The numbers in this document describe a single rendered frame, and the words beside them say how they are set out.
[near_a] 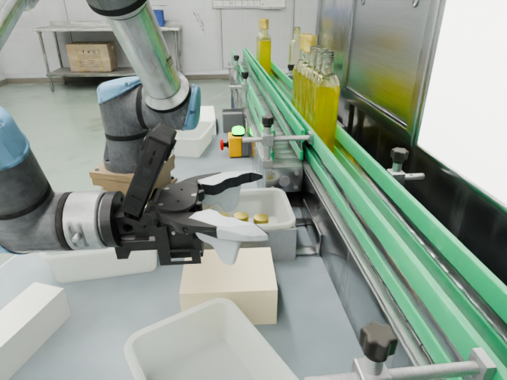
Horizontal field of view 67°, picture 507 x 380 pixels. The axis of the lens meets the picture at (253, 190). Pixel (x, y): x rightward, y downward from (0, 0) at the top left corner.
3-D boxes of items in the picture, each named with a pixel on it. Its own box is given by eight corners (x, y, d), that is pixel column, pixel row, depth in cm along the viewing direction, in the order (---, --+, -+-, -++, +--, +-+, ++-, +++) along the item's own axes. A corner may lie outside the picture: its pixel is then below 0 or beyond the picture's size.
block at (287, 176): (302, 193, 96) (304, 167, 93) (265, 194, 95) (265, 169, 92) (299, 186, 99) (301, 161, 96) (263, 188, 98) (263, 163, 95)
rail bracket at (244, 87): (249, 108, 146) (249, 72, 140) (229, 109, 145) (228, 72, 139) (248, 105, 149) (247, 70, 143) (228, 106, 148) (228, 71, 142)
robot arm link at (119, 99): (115, 121, 110) (106, 72, 103) (161, 123, 108) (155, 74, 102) (95, 136, 99) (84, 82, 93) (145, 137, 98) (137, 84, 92)
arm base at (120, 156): (94, 173, 102) (87, 137, 98) (117, 151, 116) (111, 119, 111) (150, 174, 101) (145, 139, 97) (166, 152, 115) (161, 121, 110)
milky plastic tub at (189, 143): (154, 160, 136) (152, 137, 132) (175, 139, 155) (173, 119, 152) (202, 163, 133) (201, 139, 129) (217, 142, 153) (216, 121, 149)
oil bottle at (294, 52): (301, 89, 175) (305, 27, 163) (289, 90, 174) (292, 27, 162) (299, 87, 180) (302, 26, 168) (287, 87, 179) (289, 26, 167)
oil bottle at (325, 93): (333, 159, 99) (342, 74, 89) (312, 160, 98) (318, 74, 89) (327, 151, 104) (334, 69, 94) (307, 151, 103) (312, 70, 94)
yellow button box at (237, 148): (249, 157, 135) (249, 137, 131) (228, 158, 134) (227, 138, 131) (247, 150, 141) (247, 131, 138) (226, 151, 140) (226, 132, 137)
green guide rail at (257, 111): (274, 161, 96) (275, 130, 93) (270, 161, 96) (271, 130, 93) (232, 60, 252) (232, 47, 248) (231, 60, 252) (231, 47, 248)
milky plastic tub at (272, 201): (296, 258, 82) (298, 224, 78) (190, 265, 80) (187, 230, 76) (282, 217, 97) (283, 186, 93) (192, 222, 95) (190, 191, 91)
